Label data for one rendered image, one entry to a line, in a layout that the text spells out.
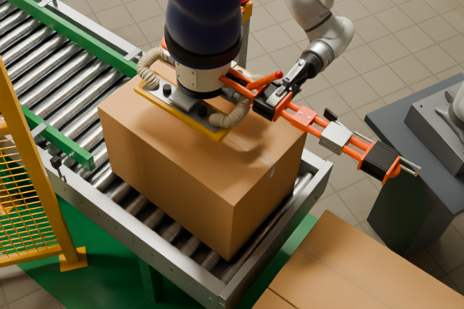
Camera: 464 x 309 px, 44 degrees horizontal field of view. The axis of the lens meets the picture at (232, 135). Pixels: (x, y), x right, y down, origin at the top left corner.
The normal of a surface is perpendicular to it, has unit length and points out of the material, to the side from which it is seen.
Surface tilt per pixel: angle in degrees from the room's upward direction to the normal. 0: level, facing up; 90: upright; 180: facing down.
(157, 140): 0
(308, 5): 71
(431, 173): 0
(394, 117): 0
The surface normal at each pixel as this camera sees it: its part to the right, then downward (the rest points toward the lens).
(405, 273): 0.04, -0.60
